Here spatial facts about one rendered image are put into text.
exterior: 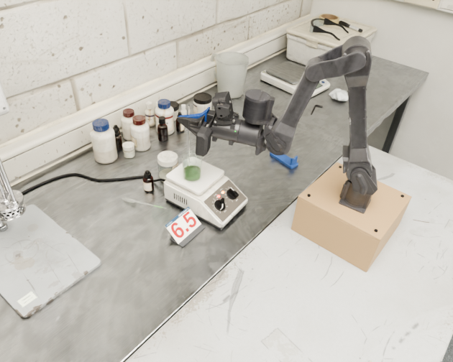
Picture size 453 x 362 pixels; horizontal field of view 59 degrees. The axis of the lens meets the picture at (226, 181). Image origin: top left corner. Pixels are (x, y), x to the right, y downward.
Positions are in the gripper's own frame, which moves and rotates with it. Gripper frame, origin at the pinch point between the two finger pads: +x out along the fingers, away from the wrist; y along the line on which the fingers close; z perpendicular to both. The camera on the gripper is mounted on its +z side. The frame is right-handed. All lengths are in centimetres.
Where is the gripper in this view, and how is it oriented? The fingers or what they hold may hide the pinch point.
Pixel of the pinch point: (191, 121)
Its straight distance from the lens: 99.6
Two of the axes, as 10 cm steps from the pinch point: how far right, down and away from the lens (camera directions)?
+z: 0.8, -7.6, -6.4
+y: -2.4, 6.1, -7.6
